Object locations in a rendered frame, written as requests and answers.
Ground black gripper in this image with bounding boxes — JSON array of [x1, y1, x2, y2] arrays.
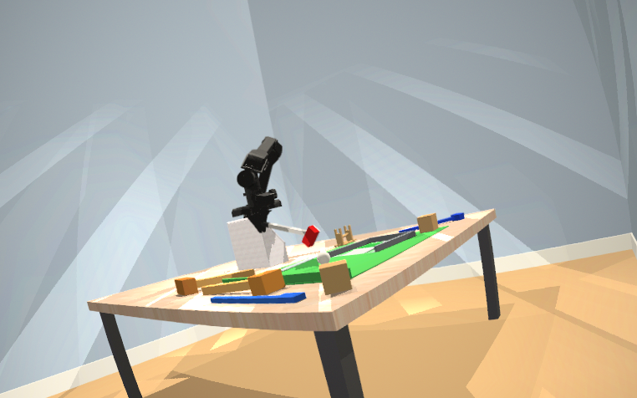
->
[[232, 186, 282, 233]]

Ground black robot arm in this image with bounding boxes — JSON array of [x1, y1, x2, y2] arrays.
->
[[237, 137, 283, 208]]

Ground green flat mat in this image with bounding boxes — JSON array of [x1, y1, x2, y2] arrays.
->
[[282, 226, 449, 278]]

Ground tan cube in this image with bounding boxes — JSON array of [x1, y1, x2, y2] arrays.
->
[[416, 213, 439, 233], [319, 259, 353, 295]]

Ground white golf ball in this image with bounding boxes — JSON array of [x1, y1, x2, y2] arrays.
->
[[317, 252, 330, 265]]

